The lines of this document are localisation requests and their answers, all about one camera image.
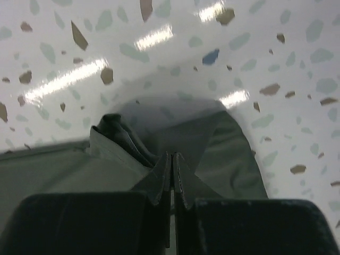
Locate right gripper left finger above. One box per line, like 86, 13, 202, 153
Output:
1, 153, 170, 254

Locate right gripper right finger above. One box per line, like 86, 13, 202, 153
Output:
172, 154, 339, 254

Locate dark grey t shirt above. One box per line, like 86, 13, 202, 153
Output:
0, 110, 269, 202

